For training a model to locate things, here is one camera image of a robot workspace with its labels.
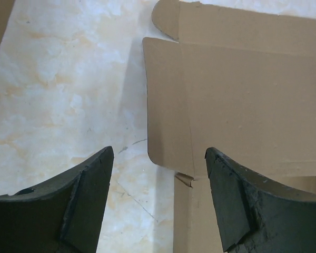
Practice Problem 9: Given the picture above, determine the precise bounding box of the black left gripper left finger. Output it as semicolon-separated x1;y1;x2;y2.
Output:
0;146;114;252

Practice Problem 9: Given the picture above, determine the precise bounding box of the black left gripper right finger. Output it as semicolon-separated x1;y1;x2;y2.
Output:
205;148;316;252

